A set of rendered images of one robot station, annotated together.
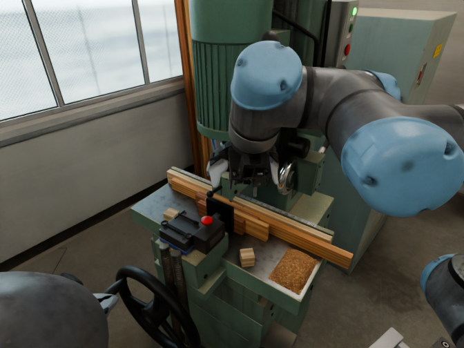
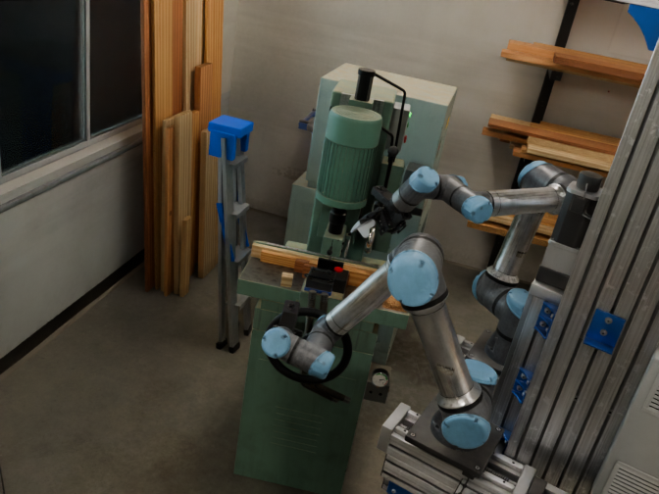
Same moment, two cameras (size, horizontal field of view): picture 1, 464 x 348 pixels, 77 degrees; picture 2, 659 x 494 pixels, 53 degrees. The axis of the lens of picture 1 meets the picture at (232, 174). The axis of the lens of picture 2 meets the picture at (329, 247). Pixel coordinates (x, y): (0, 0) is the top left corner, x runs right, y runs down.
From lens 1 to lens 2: 162 cm
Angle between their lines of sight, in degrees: 27
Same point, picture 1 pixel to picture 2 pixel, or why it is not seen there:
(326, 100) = (447, 188)
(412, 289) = not seen: hidden behind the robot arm
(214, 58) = (352, 156)
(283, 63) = (433, 175)
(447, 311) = (487, 296)
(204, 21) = (350, 135)
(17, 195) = not seen: outside the picture
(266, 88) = (431, 185)
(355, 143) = (466, 203)
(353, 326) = not seen: hidden behind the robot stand
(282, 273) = (391, 301)
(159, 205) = (262, 274)
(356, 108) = (462, 192)
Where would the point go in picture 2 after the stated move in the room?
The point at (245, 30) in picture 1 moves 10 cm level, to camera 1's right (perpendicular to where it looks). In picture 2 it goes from (373, 141) to (399, 141)
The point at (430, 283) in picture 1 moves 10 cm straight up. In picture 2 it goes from (478, 287) to (485, 262)
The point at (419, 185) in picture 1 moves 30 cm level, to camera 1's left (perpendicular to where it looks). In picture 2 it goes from (483, 213) to (392, 219)
